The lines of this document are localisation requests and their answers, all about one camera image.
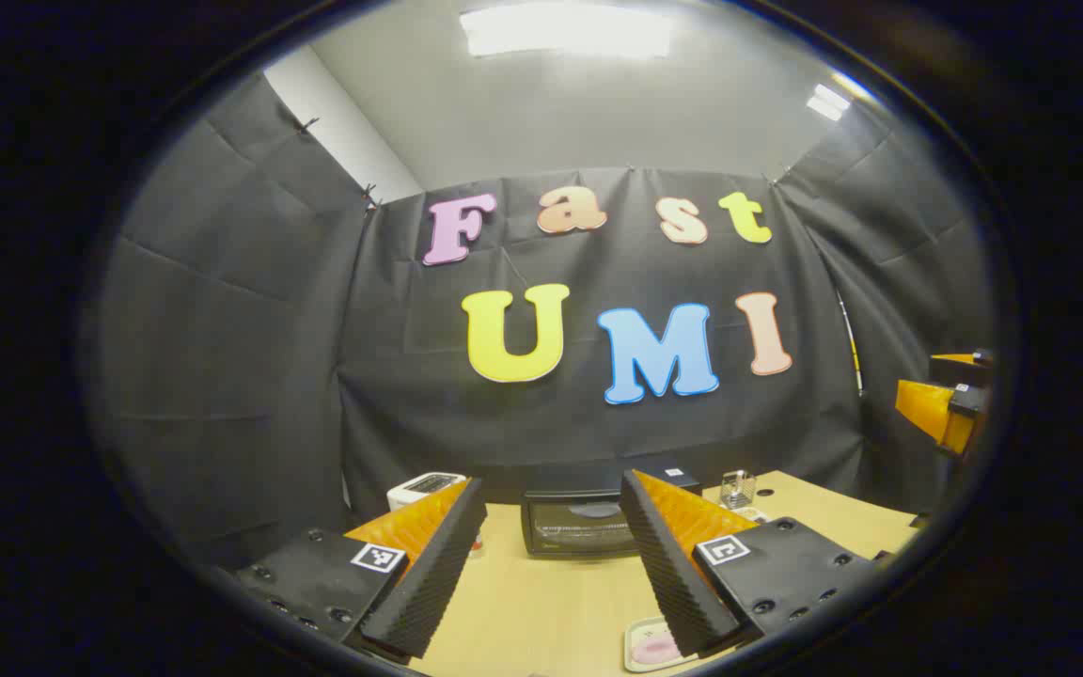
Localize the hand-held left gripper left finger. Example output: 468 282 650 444
212 478 489 664

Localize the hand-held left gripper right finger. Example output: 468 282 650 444
619 468 890 659

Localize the pink meat slice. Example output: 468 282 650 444
633 632 683 664

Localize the black electric oven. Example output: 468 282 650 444
520 459 702 560

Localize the white toaster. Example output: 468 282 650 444
386 472 467 513

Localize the black backdrop cloth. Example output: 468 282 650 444
81 71 998 575

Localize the ceiling light panel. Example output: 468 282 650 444
805 83 851 121
460 3 674 59

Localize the wire mesh basket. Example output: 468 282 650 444
720 470 757 511

